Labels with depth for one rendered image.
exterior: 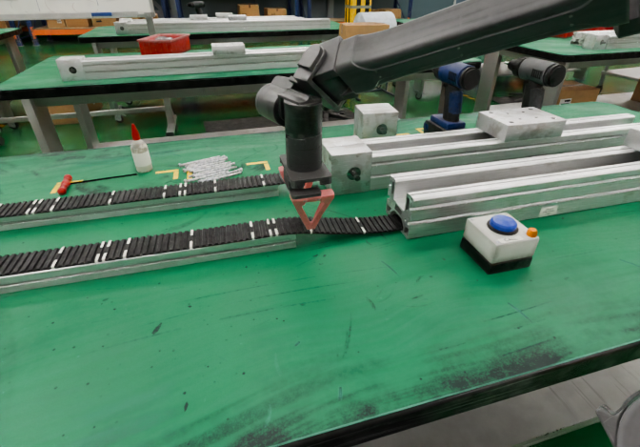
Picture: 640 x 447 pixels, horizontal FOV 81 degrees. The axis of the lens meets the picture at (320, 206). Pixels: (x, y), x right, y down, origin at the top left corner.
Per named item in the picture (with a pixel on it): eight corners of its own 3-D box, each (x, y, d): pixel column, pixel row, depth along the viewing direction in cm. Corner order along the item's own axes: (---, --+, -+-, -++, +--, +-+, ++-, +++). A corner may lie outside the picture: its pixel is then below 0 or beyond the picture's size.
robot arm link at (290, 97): (297, 100, 51) (330, 93, 54) (271, 90, 56) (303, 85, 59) (298, 148, 55) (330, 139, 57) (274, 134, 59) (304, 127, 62)
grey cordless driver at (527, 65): (525, 146, 106) (550, 65, 95) (480, 124, 122) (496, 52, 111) (547, 143, 108) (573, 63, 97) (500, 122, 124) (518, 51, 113)
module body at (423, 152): (370, 191, 83) (372, 155, 79) (354, 172, 92) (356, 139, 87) (647, 154, 101) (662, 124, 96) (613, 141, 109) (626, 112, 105)
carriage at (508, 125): (501, 153, 87) (509, 125, 83) (472, 137, 96) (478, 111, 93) (557, 147, 90) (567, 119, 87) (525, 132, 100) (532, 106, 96)
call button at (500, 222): (498, 238, 59) (502, 228, 58) (483, 225, 62) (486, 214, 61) (520, 235, 60) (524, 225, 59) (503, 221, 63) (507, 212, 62)
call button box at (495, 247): (488, 275, 59) (497, 243, 56) (453, 240, 68) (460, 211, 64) (530, 267, 61) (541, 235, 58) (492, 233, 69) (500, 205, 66)
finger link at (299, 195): (322, 211, 67) (323, 163, 62) (334, 233, 61) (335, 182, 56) (285, 215, 66) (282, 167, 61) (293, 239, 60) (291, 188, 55)
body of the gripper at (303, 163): (315, 160, 66) (315, 119, 62) (332, 187, 58) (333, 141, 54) (279, 164, 65) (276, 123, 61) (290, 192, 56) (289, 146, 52)
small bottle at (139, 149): (147, 165, 95) (135, 120, 89) (156, 169, 93) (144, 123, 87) (133, 171, 92) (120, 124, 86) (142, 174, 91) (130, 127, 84)
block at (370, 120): (364, 150, 104) (366, 116, 99) (353, 135, 113) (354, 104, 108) (398, 148, 105) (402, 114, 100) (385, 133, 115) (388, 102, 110)
